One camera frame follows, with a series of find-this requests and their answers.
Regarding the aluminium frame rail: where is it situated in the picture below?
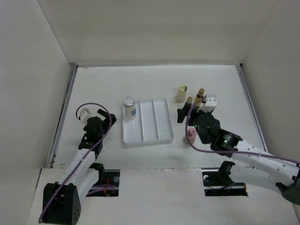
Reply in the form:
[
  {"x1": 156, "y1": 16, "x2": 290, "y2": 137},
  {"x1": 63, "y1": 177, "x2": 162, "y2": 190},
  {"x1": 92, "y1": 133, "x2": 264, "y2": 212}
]
[
  {"x1": 45, "y1": 62, "x2": 78, "y2": 168},
  {"x1": 235, "y1": 64, "x2": 269, "y2": 153}
]

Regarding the small yellow brown-capped bottle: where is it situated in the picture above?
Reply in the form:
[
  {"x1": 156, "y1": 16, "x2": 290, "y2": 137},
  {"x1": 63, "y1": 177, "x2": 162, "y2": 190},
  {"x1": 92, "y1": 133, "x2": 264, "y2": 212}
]
[{"x1": 184, "y1": 97, "x2": 193, "y2": 110}]

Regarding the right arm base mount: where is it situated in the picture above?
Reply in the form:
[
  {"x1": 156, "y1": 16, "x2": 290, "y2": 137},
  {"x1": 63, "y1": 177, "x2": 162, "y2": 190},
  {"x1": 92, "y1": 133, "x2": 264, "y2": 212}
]
[{"x1": 202, "y1": 161, "x2": 248, "y2": 197}]

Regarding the yellow-capped spice jar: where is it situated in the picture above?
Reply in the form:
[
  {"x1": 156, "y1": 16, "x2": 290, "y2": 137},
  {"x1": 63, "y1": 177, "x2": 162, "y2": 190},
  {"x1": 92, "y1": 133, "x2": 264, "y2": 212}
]
[{"x1": 175, "y1": 85, "x2": 187, "y2": 103}]

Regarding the left aluminium frame rail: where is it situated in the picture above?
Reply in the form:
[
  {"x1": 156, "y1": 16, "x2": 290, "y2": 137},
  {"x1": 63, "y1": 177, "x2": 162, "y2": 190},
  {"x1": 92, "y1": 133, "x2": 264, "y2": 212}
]
[{"x1": 45, "y1": 62, "x2": 78, "y2": 168}]

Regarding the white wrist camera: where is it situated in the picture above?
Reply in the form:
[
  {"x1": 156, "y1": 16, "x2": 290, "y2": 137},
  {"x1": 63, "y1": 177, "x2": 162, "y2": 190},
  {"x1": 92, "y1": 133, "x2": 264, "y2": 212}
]
[
  {"x1": 199, "y1": 94, "x2": 217, "y2": 113},
  {"x1": 78, "y1": 108, "x2": 92, "y2": 125}
]

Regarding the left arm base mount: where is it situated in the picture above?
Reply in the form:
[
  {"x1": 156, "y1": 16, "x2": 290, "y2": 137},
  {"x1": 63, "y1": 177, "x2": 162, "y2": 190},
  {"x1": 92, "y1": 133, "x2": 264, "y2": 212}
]
[{"x1": 87, "y1": 163, "x2": 120, "y2": 197}]

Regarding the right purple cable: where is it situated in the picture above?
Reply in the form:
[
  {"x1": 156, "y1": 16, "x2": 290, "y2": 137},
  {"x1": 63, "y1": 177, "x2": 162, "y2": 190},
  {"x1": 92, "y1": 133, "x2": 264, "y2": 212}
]
[{"x1": 185, "y1": 97, "x2": 300, "y2": 165}]

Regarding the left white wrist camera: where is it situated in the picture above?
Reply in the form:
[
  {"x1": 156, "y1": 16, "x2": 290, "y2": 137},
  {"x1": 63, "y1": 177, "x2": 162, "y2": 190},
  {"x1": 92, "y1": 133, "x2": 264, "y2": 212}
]
[{"x1": 78, "y1": 108, "x2": 92, "y2": 125}]

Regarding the right aluminium frame rail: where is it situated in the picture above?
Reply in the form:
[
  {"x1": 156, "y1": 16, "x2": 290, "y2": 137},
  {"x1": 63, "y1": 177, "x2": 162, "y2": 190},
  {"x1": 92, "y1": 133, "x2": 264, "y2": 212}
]
[{"x1": 235, "y1": 64, "x2": 269, "y2": 153}]

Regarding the pink-capped spice jar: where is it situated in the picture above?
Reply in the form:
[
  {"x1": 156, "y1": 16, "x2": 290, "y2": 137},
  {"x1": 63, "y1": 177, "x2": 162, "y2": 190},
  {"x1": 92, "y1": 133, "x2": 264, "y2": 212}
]
[{"x1": 183, "y1": 127, "x2": 198, "y2": 144}]

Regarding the white three-compartment tray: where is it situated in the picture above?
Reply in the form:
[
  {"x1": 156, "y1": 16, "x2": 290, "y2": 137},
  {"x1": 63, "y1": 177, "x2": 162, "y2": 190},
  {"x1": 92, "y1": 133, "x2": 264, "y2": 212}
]
[{"x1": 122, "y1": 98, "x2": 174, "y2": 147}]

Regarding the purple cable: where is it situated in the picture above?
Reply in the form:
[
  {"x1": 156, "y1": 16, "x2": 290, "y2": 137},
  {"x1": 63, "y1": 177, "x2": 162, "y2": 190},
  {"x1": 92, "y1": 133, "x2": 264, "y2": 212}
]
[
  {"x1": 38, "y1": 102, "x2": 113, "y2": 222},
  {"x1": 185, "y1": 97, "x2": 300, "y2": 165}
]

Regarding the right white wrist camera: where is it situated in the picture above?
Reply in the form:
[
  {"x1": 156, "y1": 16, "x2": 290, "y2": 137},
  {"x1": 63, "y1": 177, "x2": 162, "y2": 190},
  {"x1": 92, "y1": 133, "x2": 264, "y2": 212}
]
[{"x1": 199, "y1": 94, "x2": 217, "y2": 113}]

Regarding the white bottle silver cap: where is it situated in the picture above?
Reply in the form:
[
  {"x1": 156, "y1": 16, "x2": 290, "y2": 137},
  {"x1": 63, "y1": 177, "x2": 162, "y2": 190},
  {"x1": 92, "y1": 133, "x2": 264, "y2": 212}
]
[{"x1": 123, "y1": 97, "x2": 136, "y2": 120}]

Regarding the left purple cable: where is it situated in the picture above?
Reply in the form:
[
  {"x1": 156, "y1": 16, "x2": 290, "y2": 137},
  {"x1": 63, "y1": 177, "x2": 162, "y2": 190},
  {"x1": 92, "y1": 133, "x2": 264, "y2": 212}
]
[{"x1": 38, "y1": 102, "x2": 113, "y2": 222}]

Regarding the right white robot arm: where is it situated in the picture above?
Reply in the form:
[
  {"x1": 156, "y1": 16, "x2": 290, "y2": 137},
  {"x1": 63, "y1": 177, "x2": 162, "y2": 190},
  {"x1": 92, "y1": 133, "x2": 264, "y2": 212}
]
[{"x1": 107, "y1": 106, "x2": 300, "y2": 204}]

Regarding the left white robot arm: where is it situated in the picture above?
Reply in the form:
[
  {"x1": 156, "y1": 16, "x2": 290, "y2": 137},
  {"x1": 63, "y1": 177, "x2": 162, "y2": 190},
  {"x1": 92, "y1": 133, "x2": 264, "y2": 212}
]
[{"x1": 38, "y1": 107, "x2": 116, "y2": 225}]

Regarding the tall yellow brown-capped bottle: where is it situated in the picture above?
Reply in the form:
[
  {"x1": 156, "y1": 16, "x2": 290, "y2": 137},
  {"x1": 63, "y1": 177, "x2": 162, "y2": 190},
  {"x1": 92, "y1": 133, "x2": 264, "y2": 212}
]
[{"x1": 194, "y1": 88, "x2": 205, "y2": 107}]

